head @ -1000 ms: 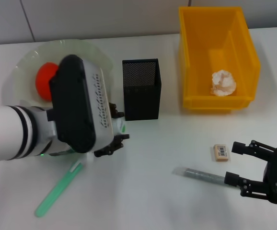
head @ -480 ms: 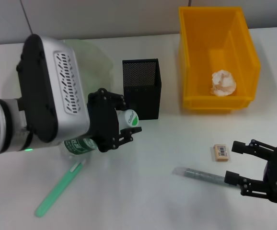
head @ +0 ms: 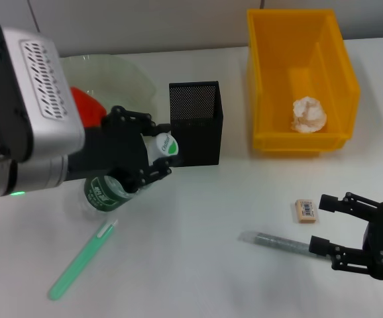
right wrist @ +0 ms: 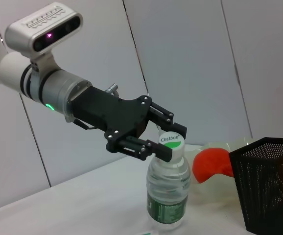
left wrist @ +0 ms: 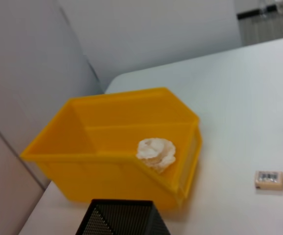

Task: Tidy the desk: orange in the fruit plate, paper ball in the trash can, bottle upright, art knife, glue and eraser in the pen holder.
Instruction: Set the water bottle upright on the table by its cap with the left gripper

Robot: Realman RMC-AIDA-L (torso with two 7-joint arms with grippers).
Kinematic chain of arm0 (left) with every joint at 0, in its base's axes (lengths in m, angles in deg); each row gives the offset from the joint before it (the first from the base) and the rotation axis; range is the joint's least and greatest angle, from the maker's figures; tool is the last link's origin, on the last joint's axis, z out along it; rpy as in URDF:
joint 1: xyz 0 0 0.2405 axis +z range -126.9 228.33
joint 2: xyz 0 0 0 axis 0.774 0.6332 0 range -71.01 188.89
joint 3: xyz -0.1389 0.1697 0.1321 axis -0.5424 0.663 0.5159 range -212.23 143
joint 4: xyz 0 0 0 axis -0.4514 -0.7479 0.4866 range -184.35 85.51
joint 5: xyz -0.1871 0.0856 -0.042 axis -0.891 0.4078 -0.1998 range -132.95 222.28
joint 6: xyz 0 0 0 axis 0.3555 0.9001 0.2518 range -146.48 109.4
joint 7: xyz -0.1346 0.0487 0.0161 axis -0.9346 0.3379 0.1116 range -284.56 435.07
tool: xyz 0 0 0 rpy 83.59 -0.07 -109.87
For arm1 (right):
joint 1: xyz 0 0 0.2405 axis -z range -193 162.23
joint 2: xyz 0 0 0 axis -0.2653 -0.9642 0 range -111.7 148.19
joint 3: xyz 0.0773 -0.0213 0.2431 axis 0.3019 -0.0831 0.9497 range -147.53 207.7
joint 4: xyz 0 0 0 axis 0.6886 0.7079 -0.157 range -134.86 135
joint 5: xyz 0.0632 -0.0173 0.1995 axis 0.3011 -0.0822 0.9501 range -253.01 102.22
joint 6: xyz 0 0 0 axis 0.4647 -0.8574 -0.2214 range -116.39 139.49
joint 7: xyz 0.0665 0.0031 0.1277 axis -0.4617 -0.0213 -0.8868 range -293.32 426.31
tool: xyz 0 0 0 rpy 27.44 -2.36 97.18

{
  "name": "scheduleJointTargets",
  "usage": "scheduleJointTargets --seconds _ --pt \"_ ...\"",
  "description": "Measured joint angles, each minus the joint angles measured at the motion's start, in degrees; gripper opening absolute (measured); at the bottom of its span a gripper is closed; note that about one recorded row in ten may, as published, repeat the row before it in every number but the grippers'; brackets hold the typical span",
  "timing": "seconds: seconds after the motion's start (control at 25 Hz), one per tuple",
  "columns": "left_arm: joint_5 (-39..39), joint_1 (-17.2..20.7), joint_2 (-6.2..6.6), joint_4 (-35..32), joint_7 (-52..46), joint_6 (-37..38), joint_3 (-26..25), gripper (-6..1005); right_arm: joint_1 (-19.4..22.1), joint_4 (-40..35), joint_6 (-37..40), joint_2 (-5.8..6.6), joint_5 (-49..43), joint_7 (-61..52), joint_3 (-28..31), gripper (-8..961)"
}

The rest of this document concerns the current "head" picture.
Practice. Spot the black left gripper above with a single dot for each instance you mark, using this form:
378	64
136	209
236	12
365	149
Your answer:
118	152

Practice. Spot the beige eraser with barcode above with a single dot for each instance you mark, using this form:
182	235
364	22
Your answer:
306	211

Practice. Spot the clear green-label water bottle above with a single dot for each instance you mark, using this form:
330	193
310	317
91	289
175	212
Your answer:
105	195

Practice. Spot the red-orange fruit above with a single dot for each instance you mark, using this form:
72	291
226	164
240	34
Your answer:
88	109

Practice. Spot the white paper ball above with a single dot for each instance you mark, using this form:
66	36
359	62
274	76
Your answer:
309	114

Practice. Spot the black mesh pen holder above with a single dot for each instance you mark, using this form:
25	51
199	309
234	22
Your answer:
196	139

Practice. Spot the pale green glass fruit plate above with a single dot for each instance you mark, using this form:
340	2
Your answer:
122	86

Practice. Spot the grey marker pen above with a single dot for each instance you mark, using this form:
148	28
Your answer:
277	242

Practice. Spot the yellow plastic bin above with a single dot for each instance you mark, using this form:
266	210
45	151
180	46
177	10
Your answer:
277	99

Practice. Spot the silver vented wrist camera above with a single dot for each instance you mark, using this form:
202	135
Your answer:
45	99

